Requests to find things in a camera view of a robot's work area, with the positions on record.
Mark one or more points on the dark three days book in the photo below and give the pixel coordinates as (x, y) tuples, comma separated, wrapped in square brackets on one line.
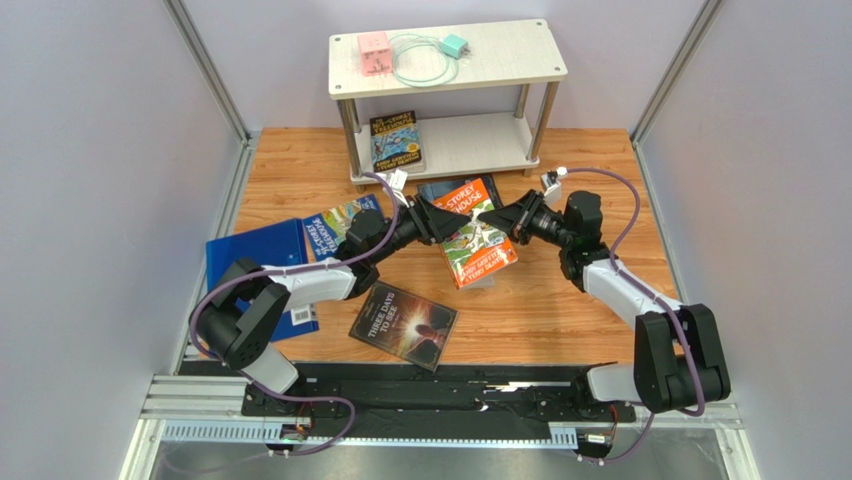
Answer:
[(405, 325)]

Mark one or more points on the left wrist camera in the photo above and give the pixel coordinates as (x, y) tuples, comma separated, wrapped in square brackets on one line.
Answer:
[(397, 180)]

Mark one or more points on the white two-tier shelf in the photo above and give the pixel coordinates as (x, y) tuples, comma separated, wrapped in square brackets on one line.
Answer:
[(520, 53)]

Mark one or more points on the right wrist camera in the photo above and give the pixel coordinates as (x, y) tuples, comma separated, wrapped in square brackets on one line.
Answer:
[(552, 186)]

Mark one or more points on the blue 91-storey treehouse book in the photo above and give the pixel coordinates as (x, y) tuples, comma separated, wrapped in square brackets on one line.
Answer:
[(326, 230)]

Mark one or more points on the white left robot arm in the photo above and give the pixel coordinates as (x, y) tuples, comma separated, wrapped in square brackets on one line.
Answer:
[(235, 321)]

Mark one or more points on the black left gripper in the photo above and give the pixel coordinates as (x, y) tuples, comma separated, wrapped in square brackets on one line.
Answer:
[(433, 224)]

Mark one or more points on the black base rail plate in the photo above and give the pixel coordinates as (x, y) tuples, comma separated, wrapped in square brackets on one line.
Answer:
[(459, 401)]

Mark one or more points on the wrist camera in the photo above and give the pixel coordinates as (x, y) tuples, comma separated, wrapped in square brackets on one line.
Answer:
[(552, 186), (397, 180)]

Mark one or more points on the mint green charger plug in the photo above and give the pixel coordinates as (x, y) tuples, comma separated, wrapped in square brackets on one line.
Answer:
[(454, 46)]

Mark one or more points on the light blue treehouse book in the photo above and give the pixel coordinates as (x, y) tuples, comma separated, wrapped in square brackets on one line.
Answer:
[(395, 141)]

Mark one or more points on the orange treehouse book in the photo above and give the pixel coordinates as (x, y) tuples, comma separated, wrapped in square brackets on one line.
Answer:
[(477, 254)]

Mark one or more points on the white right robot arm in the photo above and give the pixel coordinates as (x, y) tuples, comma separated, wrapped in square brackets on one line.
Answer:
[(678, 361)]

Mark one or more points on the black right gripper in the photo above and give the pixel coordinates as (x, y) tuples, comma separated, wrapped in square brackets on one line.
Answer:
[(523, 217)]

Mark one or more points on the pink power cube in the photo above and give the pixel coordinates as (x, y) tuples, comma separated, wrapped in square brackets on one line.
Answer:
[(375, 53)]

